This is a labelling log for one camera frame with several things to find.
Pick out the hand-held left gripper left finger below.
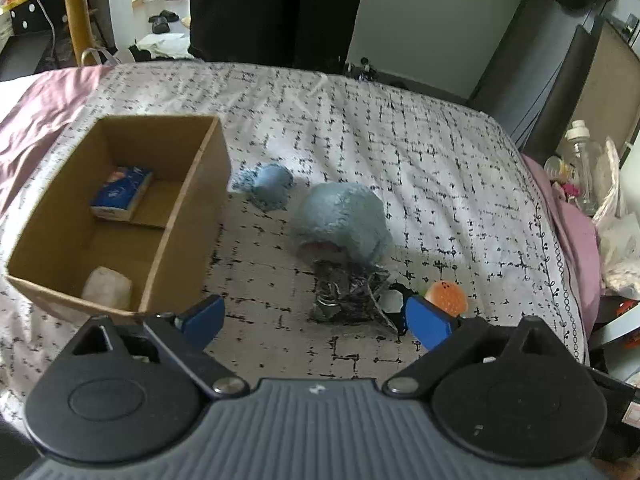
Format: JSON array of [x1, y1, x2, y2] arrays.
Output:
[[65, 295, 251, 402]]

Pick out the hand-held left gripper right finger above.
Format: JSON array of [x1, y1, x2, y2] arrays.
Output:
[[380, 296, 576, 402]]

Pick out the orange burger toy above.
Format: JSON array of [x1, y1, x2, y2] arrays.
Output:
[[420, 280, 469, 319]]

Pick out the brown cardboard box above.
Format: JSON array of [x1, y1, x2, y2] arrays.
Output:
[[5, 115, 232, 317]]

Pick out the large blue plush toy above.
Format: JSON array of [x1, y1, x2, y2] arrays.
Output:
[[291, 182, 393, 269]]

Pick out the small blue plush toy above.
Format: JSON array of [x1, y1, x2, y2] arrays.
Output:
[[231, 163, 296, 212]]

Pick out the white soft sponge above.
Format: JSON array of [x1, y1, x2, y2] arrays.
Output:
[[81, 266, 133, 308]]

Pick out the blue tissue packet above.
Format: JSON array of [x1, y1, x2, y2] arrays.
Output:
[[90, 166, 154, 222]]

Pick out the white black patterned blanket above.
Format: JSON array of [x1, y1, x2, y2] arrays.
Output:
[[0, 62, 589, 428]]

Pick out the small bottle with pink label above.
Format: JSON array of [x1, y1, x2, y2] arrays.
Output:
[[544, 156, 581, 187]]

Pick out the white plastic bag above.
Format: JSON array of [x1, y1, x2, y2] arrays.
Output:
[[592, 137, 640, 297]]

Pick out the clear plastic bottle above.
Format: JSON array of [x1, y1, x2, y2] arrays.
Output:
[[560, 120, 607, 217]]

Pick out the white cloth on floor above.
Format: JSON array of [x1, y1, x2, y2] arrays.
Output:
[[131, 33, 193, 59]]

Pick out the grey door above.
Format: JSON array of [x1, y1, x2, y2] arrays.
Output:
[[466, 0, 576, 143]]

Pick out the white bed sheet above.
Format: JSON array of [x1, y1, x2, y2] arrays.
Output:
[[0, 77, 33, 126]]

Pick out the black hanging coat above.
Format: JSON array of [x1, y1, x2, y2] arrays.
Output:
[[188, 0, 372, 69]]

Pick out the round table with yellow leg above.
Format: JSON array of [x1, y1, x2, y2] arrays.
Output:
[[0, 0, 121, 67]]

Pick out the black low cabinet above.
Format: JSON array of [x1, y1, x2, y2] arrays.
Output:
[[9, 0, 68, 37]]

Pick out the white bag handles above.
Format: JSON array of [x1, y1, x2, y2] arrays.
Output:
[[78, 47, 122, 67]]

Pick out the brown board with dark frame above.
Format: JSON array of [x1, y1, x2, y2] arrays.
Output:
[[520, 15, 640, 168]]

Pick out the white cable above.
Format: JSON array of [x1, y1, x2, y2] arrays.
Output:
[[32, 0, 60, 68]]

